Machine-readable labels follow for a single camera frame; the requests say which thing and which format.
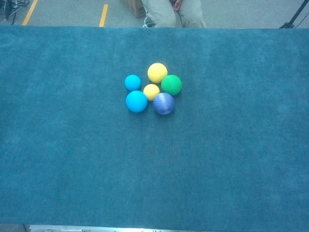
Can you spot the violet ribbed ball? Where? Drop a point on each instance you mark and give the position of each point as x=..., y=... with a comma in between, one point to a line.
x=163, y=103

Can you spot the large cyan ball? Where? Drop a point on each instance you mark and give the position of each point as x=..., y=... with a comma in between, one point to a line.
x=136, y=101

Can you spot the small yellow ball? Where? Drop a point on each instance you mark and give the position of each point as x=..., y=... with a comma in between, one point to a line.
x=151, y=92

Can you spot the green ball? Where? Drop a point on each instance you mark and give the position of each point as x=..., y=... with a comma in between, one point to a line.
x=171, y=85

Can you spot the small cyan ball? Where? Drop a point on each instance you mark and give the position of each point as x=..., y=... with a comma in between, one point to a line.
x=132, y=82

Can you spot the large yellow ball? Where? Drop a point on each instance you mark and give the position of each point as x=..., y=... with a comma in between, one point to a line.
x=157, y=73

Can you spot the teal table cloth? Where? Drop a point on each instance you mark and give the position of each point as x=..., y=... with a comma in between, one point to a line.
x=72, y=145

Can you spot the person in khaki trousers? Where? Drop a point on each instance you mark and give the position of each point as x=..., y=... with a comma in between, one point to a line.
x=164, y=12

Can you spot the black tripod stand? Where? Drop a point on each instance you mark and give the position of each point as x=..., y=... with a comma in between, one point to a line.
x=288, y=24

